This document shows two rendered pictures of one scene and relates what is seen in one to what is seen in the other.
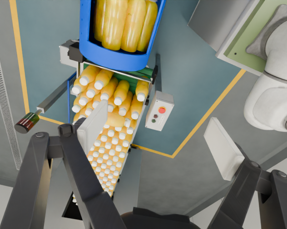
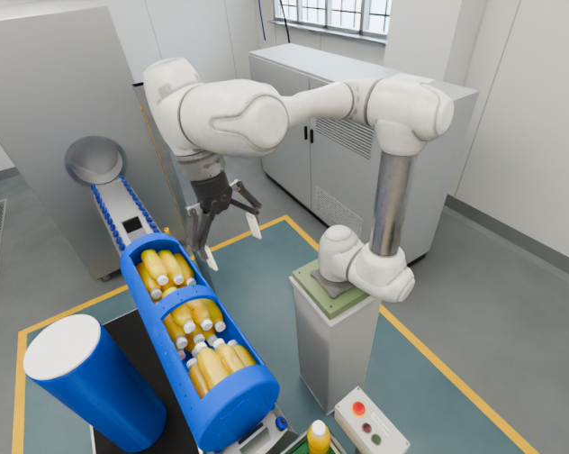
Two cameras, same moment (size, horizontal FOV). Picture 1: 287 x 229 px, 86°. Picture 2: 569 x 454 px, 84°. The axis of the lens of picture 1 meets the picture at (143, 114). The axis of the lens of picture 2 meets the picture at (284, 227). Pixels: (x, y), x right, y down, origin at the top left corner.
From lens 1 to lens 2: 0.78 m
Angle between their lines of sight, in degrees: 80
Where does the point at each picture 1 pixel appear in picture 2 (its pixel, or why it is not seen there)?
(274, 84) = (353, 267)
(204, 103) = not seen: outside the picture
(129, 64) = (253, 376)
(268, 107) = (369, 269)
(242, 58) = (340, 303)
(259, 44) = (330, 287)
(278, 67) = (339, 266)
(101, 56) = (221, 392)
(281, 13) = (315, 273)
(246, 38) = (321, 296)
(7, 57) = not seen: outside the picture
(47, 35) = not seen: outside the picture
